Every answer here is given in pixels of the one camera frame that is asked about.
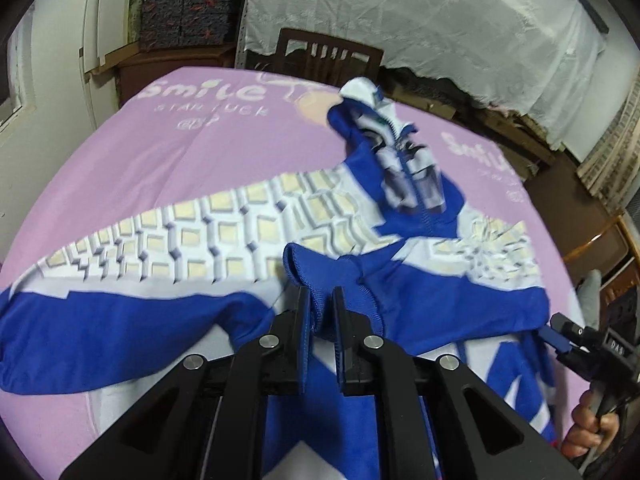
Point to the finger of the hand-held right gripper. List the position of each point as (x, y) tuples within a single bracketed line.
[(562, 322), (552, 338)]

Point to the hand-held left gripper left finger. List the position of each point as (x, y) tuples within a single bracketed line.
[(303, 340)]

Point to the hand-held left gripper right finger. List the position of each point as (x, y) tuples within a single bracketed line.
[(340, 340)]

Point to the blue and white jacket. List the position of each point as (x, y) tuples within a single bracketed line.
[(150, 320)]

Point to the person's right hand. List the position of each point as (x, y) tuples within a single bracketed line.
[(587, 425)]

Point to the grey cloth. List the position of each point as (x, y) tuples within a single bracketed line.
[(594, 295)]

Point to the brown wooden table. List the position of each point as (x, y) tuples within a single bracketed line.
[(590, 230)]

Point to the beige striped curtain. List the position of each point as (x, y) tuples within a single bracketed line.
[(612, 165)]

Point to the pink printed blanket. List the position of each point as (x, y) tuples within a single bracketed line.
[(150, 160)]

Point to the dark wooden chair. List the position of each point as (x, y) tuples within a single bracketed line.
[(286, 45)]

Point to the brown wooden cabinet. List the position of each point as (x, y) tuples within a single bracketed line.
[(165, 72)]

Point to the dark rectangular object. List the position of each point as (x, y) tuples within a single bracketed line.
[(592, 12)]

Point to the white lace cloth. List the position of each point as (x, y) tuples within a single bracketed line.
[(400, 10)]

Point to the stack of patterned boxes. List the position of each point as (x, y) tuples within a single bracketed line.
[(190, 5)]

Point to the white door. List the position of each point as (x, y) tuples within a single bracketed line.
[(107, 10)]

